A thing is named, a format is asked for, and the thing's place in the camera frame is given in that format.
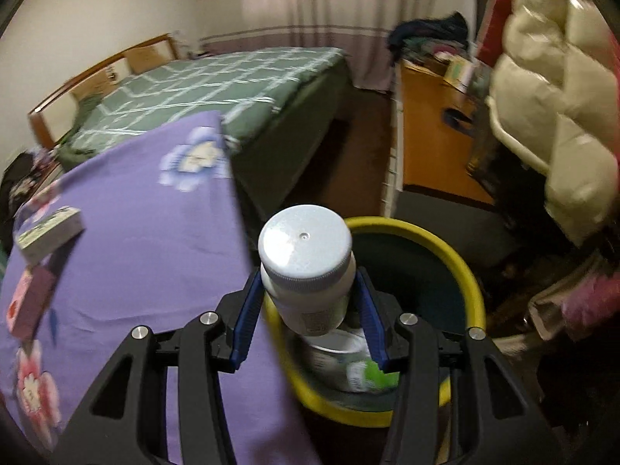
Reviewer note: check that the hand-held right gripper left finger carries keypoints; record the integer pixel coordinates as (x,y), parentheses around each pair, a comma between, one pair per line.
(244,322)

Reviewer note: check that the pink box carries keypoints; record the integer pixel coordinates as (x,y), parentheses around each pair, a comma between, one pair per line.
(31,300)

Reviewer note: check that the wooden headboard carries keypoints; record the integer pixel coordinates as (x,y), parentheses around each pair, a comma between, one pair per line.
(53,101)

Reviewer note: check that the white yogurt cup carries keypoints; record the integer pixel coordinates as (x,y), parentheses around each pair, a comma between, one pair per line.
(334,348)

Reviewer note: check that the heap of mixed clothes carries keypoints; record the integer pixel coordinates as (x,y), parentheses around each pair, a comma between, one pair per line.
(426,34)

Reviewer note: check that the green label plastic bottle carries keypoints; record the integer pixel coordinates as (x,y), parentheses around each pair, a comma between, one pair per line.
(365,375)

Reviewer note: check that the white pill bottle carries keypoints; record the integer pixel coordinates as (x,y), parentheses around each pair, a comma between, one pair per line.
(305,261)

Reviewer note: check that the green checked bed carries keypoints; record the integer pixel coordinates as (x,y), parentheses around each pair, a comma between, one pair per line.
(232,87)

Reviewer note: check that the yellow rimmed waste bin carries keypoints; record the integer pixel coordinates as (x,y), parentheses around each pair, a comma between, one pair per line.
(455,271)

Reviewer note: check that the pink fluffy cloth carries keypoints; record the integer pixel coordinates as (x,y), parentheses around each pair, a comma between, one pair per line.
(596,300)

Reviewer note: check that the pink striped curtain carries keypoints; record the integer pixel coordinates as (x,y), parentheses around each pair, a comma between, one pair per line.
(339,5)

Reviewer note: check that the purple floral blanket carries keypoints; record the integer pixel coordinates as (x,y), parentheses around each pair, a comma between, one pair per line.
(155,232)

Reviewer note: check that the white carton box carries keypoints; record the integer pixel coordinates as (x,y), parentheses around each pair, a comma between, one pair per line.
(51,232)

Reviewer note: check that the green box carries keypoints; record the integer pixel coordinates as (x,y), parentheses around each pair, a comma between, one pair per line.
(457,72)

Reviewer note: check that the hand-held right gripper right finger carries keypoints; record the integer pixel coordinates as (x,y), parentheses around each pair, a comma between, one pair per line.
(372,327)

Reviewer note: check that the wooden desk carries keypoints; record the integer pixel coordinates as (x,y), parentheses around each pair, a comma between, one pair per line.
(431,145)

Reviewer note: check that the cream puffy jacket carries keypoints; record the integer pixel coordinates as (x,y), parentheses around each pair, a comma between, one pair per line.
(571,106)

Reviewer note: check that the brown pillow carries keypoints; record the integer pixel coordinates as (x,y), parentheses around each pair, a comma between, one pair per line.
(145,58)
(94,82)

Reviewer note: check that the dark clothes pile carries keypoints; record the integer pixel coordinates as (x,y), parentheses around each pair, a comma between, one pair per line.
(19,184)

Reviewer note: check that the red cloth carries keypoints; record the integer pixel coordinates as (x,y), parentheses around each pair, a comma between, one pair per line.
(503,14)

